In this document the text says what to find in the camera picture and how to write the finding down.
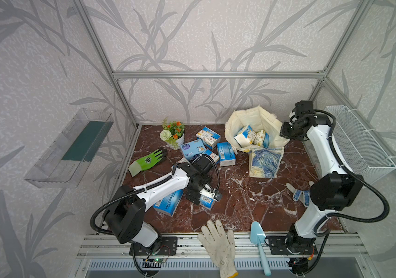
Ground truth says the blue tissue pack front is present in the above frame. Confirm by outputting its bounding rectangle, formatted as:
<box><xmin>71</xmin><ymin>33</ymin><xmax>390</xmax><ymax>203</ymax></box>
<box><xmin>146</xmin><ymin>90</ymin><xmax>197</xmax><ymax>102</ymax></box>
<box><xmin>199</xmin><ymin>195</ymin><xmax>217</xmax><ymax>210</ymax></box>

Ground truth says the orange blue tissue pack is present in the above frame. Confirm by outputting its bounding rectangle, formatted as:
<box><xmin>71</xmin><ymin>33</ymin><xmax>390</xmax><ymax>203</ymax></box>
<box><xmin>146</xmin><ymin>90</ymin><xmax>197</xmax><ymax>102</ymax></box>
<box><xmin>234</xmin><ymin>125</ymin><xmax>257</xmax><ymax>148</ymax></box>
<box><xmin>196</xmin><ymin>126</ymin><xmax>221</xmax><ymax>150</ymax></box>
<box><xmin>204</xmin><ymin>149</ymin><xmax>220</xmax><ymax>164</ymax></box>
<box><xmin>177</xmin><ymin>158</ymin><xmax>189</xmax><ymax>163</ymax></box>

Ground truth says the canvas bag with blue painting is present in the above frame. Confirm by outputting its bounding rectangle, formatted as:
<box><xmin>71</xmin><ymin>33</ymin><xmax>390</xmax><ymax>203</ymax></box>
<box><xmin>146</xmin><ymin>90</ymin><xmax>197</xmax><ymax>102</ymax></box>
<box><xmin>225</xmin><ymin>106</ymin><xmax>290</xmax><ymax>178</ymax></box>

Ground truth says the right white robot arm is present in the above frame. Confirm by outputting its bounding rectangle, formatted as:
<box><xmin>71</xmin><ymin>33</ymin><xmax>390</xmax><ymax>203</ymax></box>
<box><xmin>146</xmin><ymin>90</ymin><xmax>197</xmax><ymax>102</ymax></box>
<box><xmin>280</xmin><ymin>101</ymin><xmax>361</xmax><ymax>240</ymax></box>

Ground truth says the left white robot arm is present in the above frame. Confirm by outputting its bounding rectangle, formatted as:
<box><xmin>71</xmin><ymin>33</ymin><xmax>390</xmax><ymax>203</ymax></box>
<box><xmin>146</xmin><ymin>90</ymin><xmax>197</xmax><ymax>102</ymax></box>
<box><xmin>90</xmin><ymin>154</ymin><xmax>221</xmax><ymax>251</ymax></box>

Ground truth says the light blue Vinda tissue pack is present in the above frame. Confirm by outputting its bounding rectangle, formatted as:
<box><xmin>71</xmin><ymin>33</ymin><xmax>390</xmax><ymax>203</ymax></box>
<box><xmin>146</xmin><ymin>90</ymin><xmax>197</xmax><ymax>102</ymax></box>
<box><xmin>180</xmin><ymin>139</ymin><xmax>206</xmax><ymax>162</ymax></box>

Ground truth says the blue white upright tissue pack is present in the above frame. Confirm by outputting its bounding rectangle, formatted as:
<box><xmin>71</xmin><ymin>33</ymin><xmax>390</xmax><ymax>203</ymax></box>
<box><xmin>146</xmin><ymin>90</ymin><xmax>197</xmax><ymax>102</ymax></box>
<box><xmin>217</xmin><ymin>142</ymin><xmax>236</xmax><ymax>167</ymax></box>

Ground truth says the orange blue tissue pack back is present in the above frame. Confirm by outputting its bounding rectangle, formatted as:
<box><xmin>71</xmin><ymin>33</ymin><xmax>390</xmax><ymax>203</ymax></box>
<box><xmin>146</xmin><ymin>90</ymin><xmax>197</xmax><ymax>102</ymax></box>
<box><xmin>196</xmin><ymin>126</ymin><xmax>221</xmax><ymax>150</ymax></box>

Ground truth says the white ribbed flower pot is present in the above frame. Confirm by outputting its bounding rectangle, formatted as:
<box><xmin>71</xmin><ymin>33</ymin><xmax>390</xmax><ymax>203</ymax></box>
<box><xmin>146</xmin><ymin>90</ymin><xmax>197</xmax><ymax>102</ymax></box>
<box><xmin>167</xmin><ymin>134</ymin><xmax>185</xmax><ymax>150</ymax></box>

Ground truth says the green black work glove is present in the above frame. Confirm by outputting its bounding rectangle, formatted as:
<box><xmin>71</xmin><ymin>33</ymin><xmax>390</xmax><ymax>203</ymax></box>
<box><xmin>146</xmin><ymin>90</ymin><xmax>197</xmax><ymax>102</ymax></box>
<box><xmin>128</xmin><ymin>148</ymin><xmax>167</xmax><ymax>177</ymax></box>

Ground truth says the artificial green flower plant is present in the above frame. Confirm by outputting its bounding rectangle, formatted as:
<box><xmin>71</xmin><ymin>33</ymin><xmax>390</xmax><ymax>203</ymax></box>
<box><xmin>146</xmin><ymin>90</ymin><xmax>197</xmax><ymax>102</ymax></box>
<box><xmin>160</xmin><ymin>118</ymin><xmax>185</xmax><ymax>143</ymax></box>

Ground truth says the blue dotted white glove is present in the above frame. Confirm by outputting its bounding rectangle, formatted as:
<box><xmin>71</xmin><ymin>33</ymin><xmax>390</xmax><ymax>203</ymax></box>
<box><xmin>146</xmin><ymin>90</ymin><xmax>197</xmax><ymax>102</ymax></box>
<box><xmin>286</xmin><ymin>183</ymin><xmax>314</xmax><ymax>207</ymax></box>

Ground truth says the white cotton glove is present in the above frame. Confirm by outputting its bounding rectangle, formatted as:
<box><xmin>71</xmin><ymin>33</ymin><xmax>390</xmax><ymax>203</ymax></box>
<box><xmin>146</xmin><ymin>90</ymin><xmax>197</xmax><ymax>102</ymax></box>
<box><xmin>198</xmin><ymin>220</ymin><xmax>239</xmax><ymax>278</ymax></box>

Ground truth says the teal plastic trowel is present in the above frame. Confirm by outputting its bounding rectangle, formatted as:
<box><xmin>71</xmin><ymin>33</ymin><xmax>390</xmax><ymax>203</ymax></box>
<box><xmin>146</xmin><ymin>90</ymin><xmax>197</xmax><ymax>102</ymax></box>
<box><xmin>250</xmin><ymin>221</ymin><xmax>271</xmax><ymax>276</ymax></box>

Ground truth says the black corrugated left cable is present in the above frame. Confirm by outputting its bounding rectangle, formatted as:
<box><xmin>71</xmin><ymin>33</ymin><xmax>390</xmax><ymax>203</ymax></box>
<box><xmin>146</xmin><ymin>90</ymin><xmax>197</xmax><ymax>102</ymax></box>
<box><xmin>89</xmin><ymin>158</ymin><xmax>221</xmax><ymax>236</ymax></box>

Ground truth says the white wire basket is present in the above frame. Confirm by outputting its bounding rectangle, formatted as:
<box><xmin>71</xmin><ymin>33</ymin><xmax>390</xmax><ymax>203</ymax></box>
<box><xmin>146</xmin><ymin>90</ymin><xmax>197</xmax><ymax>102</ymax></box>
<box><xmin>326</xmin><ymin>105</ymin><xmax>396</xmax><ymax>185</ymax></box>

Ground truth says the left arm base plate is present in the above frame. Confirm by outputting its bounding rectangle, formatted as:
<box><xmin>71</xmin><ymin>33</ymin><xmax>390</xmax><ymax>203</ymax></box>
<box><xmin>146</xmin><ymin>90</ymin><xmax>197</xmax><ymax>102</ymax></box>
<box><xmin>134</xmin><ymin>236</ymin><xmax>178</xmax><ymax>256</ymax></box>

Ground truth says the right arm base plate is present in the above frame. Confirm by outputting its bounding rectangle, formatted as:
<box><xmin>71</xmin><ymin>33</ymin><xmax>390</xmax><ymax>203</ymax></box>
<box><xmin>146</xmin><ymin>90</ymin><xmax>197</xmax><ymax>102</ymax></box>
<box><xmin>266</xmin><ymin>236</ymin><xmax>318</xmax><ymax>256</ymax></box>

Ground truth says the clear plastic wall shelf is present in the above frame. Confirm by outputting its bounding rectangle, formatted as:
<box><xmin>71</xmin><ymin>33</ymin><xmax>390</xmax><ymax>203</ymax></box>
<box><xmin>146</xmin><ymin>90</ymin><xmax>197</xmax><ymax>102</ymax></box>
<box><xmin>24</xmin><ymin>108</ymin><xmax>114</xmax><ymax>189</ymax></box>

